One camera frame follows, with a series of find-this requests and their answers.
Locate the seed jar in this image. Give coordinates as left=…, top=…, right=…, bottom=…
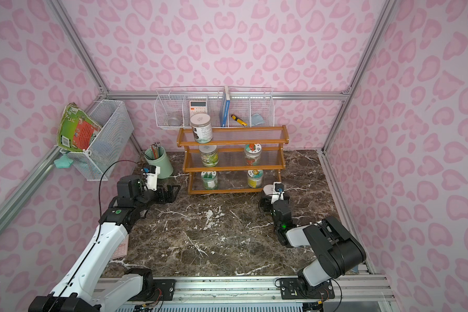
left=190, top=113, right=213, bottom=144

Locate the white mesh side basket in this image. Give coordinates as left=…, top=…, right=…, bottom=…
left=62, top=100, right=134, bottom=181

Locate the red-lid jar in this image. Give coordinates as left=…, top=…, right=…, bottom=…
left=244, top=143, right=262, bottom=166

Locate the green jar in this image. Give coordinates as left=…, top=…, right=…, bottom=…
left=198, top=145, right=218, bottom=167

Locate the green snack packet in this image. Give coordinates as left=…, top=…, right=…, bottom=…
left=57, top=103, right=102, bottom=152

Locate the bottom left green-lid jar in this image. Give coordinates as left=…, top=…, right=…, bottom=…
left=201, top=171, right=218, bottom=190

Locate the yellow utility knife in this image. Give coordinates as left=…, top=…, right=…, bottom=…
left=231, top=114, right=248, bottom=127

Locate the glass bowl in basket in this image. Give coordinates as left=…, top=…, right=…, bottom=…
left=166, top=113, right=183, bottom=127

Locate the blue book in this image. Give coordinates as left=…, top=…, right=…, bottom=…
left=219, top=86, right=231, bottom=127

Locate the sunflower jar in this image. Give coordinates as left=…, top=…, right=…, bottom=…
left=247, top=170, right=264, bottom=189

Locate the white calculator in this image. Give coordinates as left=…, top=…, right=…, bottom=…
left=189, top=100, right=208, bottom=116

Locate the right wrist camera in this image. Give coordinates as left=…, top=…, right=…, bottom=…
left=263, top=182, right=285, bottom=204

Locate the mint star hook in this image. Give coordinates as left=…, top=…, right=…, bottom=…
left=54, top=154, right=74, bottom=169

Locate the wooden three-tier shelf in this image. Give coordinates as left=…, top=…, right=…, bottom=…
left=177, top=126, right=289, bottom=195

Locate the light blue cup in basket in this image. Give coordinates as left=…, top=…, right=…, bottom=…
left=251, top=113, right=265, bottom=127

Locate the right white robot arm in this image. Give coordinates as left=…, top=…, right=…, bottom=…
left=259, top=193, right=367, bottom=291

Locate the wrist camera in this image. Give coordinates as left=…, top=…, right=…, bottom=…
left=263, top=182, right=285, bottom=204
left=142, top=165, right=161, bottom=191

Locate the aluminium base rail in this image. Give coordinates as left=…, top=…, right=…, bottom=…
left=58, top=274, right=399, bottom=312

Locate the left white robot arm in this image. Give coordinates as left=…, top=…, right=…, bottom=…
left=28, top=174, right=181, bottom=311

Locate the green pen cup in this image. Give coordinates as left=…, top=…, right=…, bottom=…
left=144, top=144, right=174, bottom=179

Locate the white wire wall basket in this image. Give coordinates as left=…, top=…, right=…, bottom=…
left=154, top=86, right=275, bottom=129

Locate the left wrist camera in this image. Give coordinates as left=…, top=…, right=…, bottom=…
left=142, top=165, right=161, bottom=191

